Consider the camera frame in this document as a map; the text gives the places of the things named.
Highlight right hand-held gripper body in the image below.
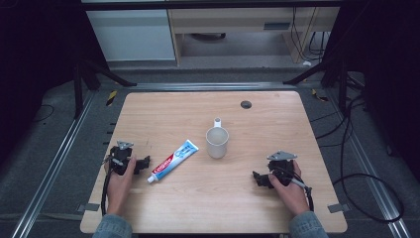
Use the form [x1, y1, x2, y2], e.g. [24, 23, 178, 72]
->
[266, 150, 298, 188]

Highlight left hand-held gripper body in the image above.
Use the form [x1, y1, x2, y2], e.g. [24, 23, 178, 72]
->
[109, 140, 135, 177]

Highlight toothpaste tube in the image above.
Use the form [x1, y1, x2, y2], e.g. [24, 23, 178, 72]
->
[147, 139, 200, 184]

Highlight white cup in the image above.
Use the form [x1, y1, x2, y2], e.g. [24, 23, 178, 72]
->
[205, 117, 230, 160]

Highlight person's right hand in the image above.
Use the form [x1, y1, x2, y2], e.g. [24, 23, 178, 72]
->
[267, 160, 311, 218]

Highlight person's left hand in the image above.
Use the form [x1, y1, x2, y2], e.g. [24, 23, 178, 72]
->
[104, 156, 138, 216]

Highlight grey tape piece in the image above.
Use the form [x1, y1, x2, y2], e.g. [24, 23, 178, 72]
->
[327, 202, 351, 214]
[76, 202, 101, 213]

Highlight yellow black floor tape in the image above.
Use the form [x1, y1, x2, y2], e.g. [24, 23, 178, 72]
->
[105, 89, 118, 107]
[311, 88, 330, 103]

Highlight black metal stand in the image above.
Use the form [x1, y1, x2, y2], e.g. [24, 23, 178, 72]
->
[282, 49, 352, 115]
[72, 55, 138, 120]

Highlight white cabinet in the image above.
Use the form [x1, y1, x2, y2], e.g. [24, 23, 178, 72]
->
[85, 9, 176, 62]

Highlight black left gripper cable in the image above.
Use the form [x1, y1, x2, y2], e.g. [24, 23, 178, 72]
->
[100, 158, 115, 216]

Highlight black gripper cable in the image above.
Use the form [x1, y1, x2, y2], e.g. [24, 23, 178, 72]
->
[276, 166, 315, 212]
[100, 158, 115, 216]

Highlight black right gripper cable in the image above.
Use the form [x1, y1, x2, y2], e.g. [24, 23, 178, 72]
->
[276, 166, 315, 212]

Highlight metal floor rail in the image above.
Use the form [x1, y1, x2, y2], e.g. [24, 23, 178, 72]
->
[9, 91, 97, 238]
[130, 81, 298, 92]
[326, 92, 414, 238]

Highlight thin black floor cable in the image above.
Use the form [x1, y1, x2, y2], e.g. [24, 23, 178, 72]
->
[32, 104, 55, 124]

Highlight black floor cable loop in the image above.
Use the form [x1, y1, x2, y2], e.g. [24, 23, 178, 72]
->
[332, 93, 406, 223]

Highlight black hanging desk cables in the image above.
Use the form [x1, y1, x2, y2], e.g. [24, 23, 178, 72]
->
[290, 7, 330, 62]

